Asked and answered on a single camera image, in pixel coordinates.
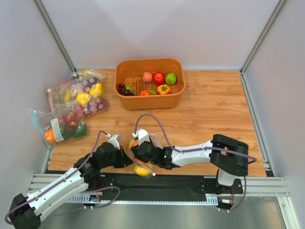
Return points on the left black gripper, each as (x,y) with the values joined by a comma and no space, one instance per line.
(122,157)

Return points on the fake peach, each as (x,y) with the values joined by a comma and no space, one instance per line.
(147,77)

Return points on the orange zip top bag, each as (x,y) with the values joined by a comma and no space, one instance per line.
(156,142)

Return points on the fake persimmon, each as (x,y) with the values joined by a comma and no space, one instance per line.
(163,89)

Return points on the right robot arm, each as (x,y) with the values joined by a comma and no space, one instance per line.
(230,156)

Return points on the orange plastic basket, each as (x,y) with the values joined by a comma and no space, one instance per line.
(130,73)

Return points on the right aluminium frame post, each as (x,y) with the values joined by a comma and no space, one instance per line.
(260,40)

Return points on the fake green pear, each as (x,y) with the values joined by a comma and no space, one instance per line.
(129,88)

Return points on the pink zip bag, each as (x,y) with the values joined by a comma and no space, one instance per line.
(58,93)

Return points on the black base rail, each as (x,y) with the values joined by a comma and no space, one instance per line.
(124,188)

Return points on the polka dot zip bag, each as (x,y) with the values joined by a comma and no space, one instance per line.
(87,90)

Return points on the blue zip bag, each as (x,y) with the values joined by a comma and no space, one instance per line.
(65,123)

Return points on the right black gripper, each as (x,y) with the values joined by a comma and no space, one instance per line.
(137,151)

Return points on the fake orange tangerine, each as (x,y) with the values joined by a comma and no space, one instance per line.
(145,93)

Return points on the fake purple grapes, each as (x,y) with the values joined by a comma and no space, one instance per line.
(122,90)

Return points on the aluminium frame post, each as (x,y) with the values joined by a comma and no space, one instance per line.
(260,40)
(48,22)

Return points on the fake red apple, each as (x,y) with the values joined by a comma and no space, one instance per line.
(158,78)

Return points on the fake yellow lemon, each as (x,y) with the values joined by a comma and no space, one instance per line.
(143,171)

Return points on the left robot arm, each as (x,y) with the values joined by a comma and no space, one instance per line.
(27,212)

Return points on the fake green mango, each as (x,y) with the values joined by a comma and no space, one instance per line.
(153,92)

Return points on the fake green apple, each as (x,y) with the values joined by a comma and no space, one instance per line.
(171,78)

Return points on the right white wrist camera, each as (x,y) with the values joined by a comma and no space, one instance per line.
(142,136)

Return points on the left aluminium frame post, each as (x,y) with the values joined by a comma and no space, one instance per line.
(48,22)

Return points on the fake yellow mango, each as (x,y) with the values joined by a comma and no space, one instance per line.
(133,143)

